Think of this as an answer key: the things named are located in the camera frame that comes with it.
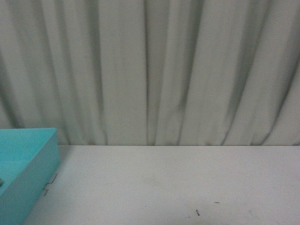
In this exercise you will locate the grey pleated curtain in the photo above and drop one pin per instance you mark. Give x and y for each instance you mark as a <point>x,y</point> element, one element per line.
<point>152,72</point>

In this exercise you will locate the turquoise plastic storage box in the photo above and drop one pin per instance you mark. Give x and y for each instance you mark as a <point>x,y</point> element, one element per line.
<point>28,159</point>

